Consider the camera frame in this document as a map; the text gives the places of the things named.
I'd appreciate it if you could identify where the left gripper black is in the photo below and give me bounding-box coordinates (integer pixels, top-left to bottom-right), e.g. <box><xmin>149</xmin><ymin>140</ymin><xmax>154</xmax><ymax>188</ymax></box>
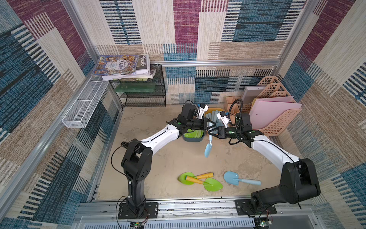
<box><xmin>186</xmin><ymin>118</ymin><xmax>215</xmax><ymax>131</ymax></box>

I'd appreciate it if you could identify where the blue shovel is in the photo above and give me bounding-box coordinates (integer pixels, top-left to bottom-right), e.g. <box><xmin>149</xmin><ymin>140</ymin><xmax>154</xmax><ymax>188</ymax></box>
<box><xmin>224</xmin><ymin>171</ymin><xmax>261</xmax><ymax>186</ymax></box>
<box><xmin>211</xmin><ymin>111</ymin><xmax>218</xmax><ymax>126</ymax></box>
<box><xmin>205</xmin><ymin>135</ymin><xmax>213</xmax><ymax>157</ymax></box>

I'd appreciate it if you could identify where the yellow storage box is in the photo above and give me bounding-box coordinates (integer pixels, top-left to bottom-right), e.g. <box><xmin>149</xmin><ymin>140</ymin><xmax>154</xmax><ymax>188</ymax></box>
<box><xmin>205</xmin><ymin>108</ymin><xmax>225</xmax><ymax>127</ymax></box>

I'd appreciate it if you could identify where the dark teal storage box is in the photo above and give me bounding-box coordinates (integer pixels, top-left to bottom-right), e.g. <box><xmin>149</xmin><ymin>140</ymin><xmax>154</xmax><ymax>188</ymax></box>
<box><xmin>182</xmin><ymin>111</ymin><xmax>206</xmax><ymax>142</ymax></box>

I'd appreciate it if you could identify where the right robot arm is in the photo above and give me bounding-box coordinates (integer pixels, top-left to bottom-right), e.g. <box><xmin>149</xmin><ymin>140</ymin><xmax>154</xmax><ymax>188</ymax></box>
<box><xmin>204</xmin><ymin>112</ymin><xmax>321</xmax><ymax>214</ymax></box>

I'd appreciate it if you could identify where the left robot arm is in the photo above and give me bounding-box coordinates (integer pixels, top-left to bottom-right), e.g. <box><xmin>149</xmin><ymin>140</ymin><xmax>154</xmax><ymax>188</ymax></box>
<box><xmin>121</xmin><ymin>102</ymin><xmax>209</xmax><ymax>218</ymax></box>

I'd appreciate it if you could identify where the grey folder in organizer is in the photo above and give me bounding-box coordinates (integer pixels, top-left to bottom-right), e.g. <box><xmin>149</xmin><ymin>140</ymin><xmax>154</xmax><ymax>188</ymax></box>
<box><xmin>242</xmin><ymin>85</ymin><xmax>266</xmax><ymax>104</ymax></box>

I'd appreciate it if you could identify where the pink file folder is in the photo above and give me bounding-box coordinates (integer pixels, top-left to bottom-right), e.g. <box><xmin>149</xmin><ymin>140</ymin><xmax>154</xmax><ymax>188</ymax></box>
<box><xmin>249</xmin><ymin>99</ymin><xmax>302</xmax><ymax>130</ymax></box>

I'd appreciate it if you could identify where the white book stack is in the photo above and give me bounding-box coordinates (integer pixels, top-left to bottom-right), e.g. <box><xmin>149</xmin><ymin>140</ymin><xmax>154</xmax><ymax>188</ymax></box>
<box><xmin>95</xmin><ymin>54</ymin><xmax>156</xmax><ymax>81</ymax></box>

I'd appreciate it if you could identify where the small black device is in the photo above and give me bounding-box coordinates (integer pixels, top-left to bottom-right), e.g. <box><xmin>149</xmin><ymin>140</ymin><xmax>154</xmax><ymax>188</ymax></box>
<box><xmin>121</xmin><ymin>142</ymin><xmax>130</xmax><ymax>148</ymax></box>

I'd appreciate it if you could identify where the green mat on shelf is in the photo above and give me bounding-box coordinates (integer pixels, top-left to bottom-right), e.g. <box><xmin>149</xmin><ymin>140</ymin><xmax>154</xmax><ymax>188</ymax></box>
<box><xmin>114</xmin><ymin>83</ymin><xmax>156</xmax><ymax>93</ymax></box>

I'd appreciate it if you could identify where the colourful picture book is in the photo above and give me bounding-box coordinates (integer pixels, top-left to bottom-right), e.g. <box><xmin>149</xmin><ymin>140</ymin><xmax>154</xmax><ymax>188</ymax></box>
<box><xmin>92</xmin><ymin>55</ymin><xmax>139</xmax><ymax>76</ymax></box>

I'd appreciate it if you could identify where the black wire shelf rack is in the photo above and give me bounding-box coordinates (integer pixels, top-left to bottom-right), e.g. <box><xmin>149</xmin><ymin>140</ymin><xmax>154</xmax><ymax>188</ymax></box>
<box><xmin>110</xmin><ymin>65</ymin><xmax>167</xmax><ymax>107</ymax></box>

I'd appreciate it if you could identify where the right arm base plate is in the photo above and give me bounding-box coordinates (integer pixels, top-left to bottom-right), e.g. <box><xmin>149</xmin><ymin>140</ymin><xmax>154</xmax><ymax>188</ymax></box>
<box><xmin>234</xmin><ymin>199</ymin><xmax>277</xmax><ymax>217</ymax></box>

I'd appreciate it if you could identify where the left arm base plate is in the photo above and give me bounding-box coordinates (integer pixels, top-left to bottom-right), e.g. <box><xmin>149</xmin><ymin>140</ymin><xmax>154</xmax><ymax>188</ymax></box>
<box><xmin>117</xmin><ymin>202</ymin><xmax>159</xmax><ymax>219</ymax></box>

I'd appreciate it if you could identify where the white wire mesh basket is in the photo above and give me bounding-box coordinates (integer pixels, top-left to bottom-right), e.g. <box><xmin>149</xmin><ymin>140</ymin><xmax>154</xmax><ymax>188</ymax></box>
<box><xmin>62</xmin><ymin>80</ymin><xmax>109</xmax><ymax>128</ymax></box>

